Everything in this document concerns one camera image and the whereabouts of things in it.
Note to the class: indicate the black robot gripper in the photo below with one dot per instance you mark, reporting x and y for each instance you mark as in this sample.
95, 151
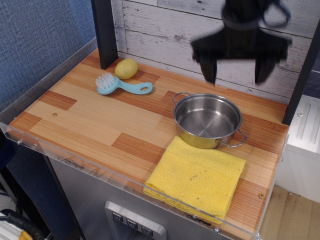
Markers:
241, 38

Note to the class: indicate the small stainless steel pan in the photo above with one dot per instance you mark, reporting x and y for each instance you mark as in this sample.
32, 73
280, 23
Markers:
206, 120

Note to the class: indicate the folded yellow cloth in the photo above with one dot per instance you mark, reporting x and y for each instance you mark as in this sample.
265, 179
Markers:
200, 182

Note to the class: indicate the yellow plastic potato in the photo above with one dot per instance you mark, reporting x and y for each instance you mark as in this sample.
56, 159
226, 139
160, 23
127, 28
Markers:
126, 69

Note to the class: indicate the white ribbed appliance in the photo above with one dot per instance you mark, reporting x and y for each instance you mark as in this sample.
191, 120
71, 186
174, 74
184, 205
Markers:
299, 167

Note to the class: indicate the light blue scrub brush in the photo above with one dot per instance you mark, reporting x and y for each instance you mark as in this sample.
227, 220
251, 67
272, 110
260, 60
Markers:
107, 84

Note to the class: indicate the clear acrylic edge guard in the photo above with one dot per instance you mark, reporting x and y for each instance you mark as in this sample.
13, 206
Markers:
128, 150

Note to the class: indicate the silver button control panel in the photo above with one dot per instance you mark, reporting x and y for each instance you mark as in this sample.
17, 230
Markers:
118, 214

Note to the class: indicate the stainless steel cabinet front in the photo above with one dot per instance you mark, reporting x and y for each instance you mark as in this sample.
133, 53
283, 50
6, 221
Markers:
87, 193

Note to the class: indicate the yellow black object bottom left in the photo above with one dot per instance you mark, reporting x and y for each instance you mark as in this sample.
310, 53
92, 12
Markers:
13, 226

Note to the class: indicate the right dark vertical post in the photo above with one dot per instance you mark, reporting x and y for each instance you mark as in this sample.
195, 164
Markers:
303, 77

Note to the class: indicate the dark vertical post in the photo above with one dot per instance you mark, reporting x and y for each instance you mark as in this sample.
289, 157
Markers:
303, 77
105, 32

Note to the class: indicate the left dark vertical post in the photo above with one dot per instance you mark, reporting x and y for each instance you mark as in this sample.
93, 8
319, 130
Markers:
105, 32

